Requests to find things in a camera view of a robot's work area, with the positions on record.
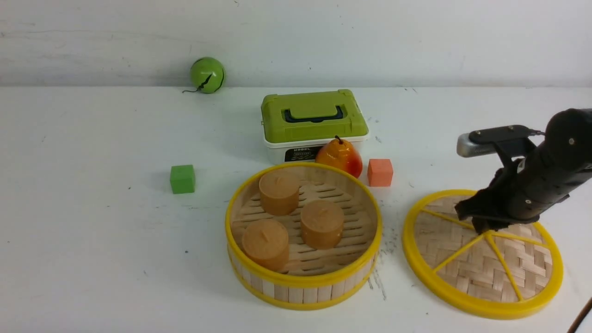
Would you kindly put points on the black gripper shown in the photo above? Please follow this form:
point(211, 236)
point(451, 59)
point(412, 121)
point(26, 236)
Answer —
point(487, 208)

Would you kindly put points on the woven yellow-rimmed steamer lid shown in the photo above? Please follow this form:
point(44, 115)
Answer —
point(503, 274)

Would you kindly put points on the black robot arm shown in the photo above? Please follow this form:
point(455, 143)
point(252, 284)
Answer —
point(539, 169)

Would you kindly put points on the yellow bamboo steamer basket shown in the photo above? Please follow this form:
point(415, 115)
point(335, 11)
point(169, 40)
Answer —
point(312, 278)

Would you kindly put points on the white box with green lid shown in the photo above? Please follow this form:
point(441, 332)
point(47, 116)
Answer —
point(298, 125)

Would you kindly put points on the orange foam cube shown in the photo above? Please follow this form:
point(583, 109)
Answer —
point(380, 173)

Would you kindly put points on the orange yellow pear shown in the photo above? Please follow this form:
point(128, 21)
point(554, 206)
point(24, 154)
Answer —
point(341, 154)

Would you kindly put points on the brown bun right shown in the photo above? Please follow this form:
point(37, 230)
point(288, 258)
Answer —
point(322, 224)

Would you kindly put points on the brown bun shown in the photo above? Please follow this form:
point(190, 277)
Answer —
point(266, 242)
point(279, 192)
point(322, 224)

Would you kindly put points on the brown bun back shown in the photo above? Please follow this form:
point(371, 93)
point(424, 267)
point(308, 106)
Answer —
point(279, 192)

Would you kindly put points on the brown bun front left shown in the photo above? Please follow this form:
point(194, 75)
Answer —
point(266, 242)

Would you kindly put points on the green ball with crack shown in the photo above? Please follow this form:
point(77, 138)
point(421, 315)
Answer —
point(207, 75)

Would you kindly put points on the green foam cube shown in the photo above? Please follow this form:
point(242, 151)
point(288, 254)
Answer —
point(182, 179)

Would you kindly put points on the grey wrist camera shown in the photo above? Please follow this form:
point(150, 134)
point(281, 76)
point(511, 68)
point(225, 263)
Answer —
point(513, 141)

